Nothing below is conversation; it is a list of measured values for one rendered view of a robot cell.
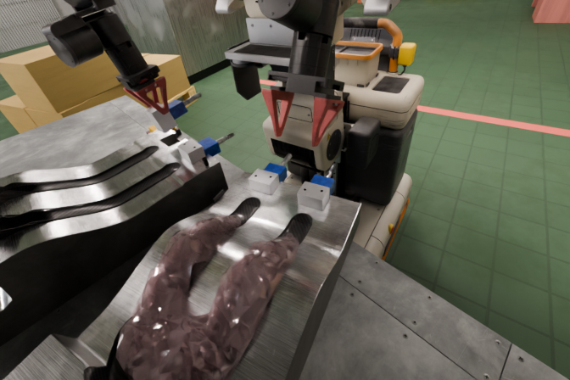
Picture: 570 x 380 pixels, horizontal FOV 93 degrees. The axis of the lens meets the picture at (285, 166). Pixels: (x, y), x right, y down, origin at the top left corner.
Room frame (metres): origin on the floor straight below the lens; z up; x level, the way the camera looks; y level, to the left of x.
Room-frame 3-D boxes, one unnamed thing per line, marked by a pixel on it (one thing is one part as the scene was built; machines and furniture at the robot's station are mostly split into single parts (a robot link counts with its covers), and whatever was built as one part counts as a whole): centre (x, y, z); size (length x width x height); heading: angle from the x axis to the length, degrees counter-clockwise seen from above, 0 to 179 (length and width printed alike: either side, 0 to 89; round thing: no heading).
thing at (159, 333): (0.20, 0.12, 0.90); 0.26 x 0.18 x 0.08; 148
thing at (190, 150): (0.54, 0.16, 0.89); 0.13 x 0.05 x 0.05; 130
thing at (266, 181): (0.45, 0.02, 0.85); 0.13 x 0.05 x 0.05; 148
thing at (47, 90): (2.59, 1.59, 0.42); 1.50 x 1.14 x 0.84; 141
